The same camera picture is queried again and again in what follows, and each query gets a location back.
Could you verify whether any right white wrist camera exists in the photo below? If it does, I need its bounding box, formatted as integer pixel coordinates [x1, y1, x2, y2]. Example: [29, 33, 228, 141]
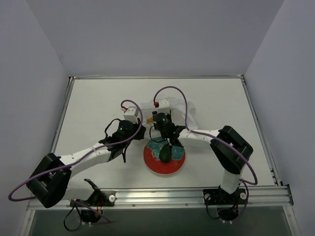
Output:
[154, 99, 171, 115]

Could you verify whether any aluminium front rail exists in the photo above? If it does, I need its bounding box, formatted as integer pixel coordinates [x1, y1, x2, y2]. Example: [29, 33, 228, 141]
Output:
[26, 185, 294, 211]

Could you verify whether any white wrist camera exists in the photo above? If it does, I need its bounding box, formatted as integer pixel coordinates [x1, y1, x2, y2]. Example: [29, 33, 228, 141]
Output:
[154, 99, 171, 115]
[123, 106, 139, 123]

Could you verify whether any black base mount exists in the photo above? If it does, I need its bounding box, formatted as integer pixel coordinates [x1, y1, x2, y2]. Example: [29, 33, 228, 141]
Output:
[63, 178, 116, 232]
[203, 184, 249, 225]

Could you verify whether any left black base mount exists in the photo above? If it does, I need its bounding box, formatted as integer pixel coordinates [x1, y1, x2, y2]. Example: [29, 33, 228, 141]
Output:
[63, 178, 116, 232]

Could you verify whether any white translucent plastic bag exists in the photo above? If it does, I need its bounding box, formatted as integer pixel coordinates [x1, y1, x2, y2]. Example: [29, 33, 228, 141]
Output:
[139, 97, 197, 129]

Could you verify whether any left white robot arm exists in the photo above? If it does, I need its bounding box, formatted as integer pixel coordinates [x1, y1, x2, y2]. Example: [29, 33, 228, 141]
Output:
[27, 120, 146, 208]

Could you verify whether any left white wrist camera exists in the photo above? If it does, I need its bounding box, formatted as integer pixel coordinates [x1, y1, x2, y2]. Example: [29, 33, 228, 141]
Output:
[123, 106, 139, 123]

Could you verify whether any red and teal plate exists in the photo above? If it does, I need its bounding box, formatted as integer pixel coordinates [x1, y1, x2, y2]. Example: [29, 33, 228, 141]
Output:
[143, 139, 186, 175]

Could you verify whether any purple cable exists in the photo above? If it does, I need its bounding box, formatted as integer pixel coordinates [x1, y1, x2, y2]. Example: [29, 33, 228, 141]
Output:
[153, 86, 258, 185]
[8, 99, 143, 226]

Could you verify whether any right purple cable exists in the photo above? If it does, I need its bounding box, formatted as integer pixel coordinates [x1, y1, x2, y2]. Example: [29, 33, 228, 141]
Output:
[153, 86, 258, 185]

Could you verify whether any dark green fake avocado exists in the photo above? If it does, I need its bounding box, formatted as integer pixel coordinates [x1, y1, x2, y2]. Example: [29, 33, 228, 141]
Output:
[159, 144, 172, 163]

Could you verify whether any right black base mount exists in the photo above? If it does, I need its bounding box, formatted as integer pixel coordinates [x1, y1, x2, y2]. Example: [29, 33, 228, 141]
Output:
[203, 184, 249, 225]

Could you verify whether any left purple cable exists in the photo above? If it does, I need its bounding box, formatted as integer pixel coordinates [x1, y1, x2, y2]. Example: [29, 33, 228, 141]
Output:
[8, 99, 143, 226]

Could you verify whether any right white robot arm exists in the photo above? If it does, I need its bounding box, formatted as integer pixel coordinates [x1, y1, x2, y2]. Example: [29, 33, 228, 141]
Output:
[153, 111, 258, 203]

